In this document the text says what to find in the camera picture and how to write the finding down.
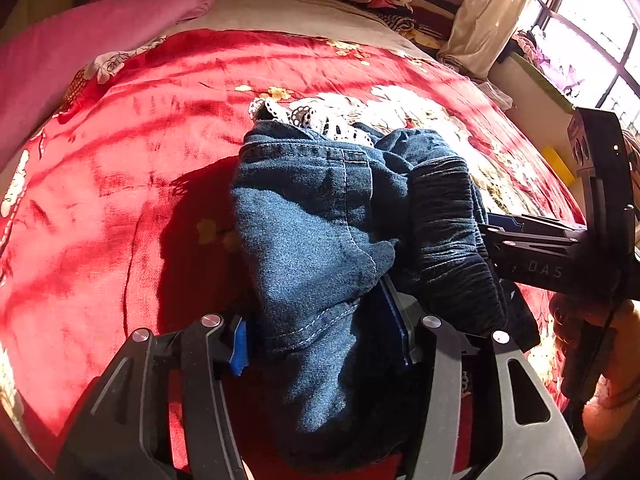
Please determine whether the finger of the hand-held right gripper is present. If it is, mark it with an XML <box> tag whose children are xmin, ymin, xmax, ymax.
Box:
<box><xmin>477</xmin><ymin>226</ymin><xmax>583</xmax><ymax>260</ymax></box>
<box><xmin>487</xmin><ymin>212</ymin><xmax>587</xmax><ymax>235</ymax></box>

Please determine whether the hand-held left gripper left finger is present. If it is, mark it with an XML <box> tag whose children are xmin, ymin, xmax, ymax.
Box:
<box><xmin>55</xmin><ymin>312</ymin><xmax>251</xmax><ymax>480</ymax></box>

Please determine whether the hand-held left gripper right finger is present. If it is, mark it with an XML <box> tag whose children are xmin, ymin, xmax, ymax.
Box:
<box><xmin>381</xmin><ymin>275</ymin><xmax>586</xmax><ymax>480</ymax></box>

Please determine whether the blue denim pants lace hem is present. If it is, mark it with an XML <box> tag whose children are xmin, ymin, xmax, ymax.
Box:
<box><xmin>232</xmin><ymin>97</ymin><xmax>541</xmax><ymax>471</ymax></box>

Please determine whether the person's right forearm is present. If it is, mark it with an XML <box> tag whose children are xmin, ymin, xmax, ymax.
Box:
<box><xmin>582</xmin><ymin>400</ymin><xmax>640</xmax><ymax>471</ymax></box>

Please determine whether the person's right hand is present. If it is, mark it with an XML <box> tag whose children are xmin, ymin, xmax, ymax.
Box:
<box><xmin>549</xmin><ymin>292</ymin><xmax>640</xmax><ymax>409</ymax></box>

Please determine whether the yellow bag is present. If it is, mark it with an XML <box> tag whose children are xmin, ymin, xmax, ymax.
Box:
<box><xmin>542</xmin><ymin>146</ymin><xmax>576</xmax><ymax>183</ymax></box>

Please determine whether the green-topped window ledge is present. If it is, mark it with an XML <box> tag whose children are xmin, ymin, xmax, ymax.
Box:
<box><xmin>487</xmin><ymin>50</ymin><xmax>581</xmax><ymax>171</ymax></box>

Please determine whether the white plastic bag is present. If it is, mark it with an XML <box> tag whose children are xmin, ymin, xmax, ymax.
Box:
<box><xmin>480</xmin><ymin>80</ymin><xmax>516</xmax><ymax>111</ymax></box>

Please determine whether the purple cloth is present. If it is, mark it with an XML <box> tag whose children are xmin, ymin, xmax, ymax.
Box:
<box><xmin>520</xmin><ymin>30</ymin><xmax>586</xmax><ymax>96</ymax></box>

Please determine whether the window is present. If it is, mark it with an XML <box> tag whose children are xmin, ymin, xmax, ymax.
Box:
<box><xmin>520</xmin><ymin>0</ymin><xmax>640</xmax><ymax>131</ymax></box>

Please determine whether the red floral blanket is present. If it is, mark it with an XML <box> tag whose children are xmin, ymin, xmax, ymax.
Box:
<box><xmin>0</xmin><ymin>27</ymin><xmax>588</xmax><ymax>476</ymax></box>

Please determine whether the cream curtain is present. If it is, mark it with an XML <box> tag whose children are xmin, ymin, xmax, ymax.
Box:
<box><xmin>440</xmin><ymin>0</ymin><xmax>546</xmax><ymax>78</ymax></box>

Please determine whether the grey bed sheet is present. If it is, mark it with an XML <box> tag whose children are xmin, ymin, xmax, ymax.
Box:
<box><xmin>170</xmin><ymin>0</ymin><xmax>431</xmax><ymax>61</ymax></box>

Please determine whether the pink quilt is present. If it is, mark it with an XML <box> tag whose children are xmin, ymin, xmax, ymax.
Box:
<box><xmin>0</xmin><ymin>0</ymin><xmax>217</xmax><ymax>161</ymax></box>

